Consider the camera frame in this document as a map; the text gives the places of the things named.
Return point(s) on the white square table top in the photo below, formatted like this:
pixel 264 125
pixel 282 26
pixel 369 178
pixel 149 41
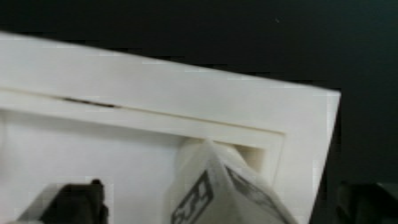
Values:
pixel 101 109

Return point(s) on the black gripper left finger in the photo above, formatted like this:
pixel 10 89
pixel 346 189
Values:
pixel 78 206

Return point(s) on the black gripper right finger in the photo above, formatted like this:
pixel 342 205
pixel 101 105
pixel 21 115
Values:
pixel 367 205

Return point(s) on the white table leg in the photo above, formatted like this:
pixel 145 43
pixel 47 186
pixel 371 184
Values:
pixel 220 193

